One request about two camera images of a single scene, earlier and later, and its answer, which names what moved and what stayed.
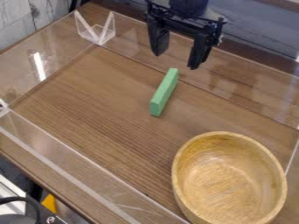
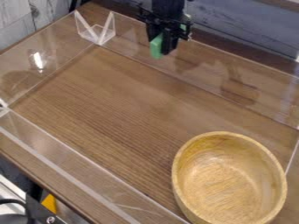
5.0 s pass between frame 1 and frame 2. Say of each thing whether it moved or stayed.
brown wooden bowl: stayed
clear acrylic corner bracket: stayed
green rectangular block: moved
